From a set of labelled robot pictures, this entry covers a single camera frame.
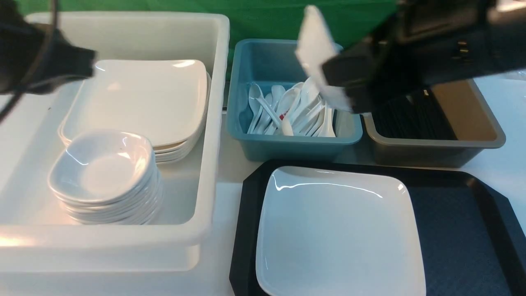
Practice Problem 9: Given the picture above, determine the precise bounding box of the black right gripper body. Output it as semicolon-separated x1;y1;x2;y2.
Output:
321;0;526;113

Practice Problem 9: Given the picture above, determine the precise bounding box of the stack of white square plates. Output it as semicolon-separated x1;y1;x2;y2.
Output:
58;60;212;163

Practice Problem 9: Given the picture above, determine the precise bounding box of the teal plastic bin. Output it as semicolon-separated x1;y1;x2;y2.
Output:
226;39;363;163

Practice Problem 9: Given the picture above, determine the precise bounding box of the large white square plate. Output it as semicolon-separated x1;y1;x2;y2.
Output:
255;166;427;296

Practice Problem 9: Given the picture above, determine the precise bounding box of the black serving tray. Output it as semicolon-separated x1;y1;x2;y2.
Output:
229;160;526;296

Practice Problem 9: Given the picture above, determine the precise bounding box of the stack of small white bowls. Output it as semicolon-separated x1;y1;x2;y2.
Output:
47;129;165;225

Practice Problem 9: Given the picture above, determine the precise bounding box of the green backdrop cloth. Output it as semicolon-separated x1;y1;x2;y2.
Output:
16;0;397;81

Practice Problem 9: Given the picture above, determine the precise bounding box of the brown plastic bin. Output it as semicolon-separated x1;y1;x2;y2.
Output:
363;79;506;167

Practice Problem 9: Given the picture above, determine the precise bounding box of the small white dish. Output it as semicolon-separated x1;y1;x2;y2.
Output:
295;5;354;113

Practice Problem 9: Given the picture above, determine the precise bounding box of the pile of white spoons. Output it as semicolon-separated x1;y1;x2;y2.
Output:
247;78;336;137

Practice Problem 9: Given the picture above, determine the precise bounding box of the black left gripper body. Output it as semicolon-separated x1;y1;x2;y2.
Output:
0;0;97;95

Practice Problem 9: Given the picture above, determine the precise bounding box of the clear plastic sheet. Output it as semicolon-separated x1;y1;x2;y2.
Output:
504;69;526;81

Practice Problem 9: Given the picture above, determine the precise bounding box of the pile of black chopsticks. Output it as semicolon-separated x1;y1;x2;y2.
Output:
371;88;458;141

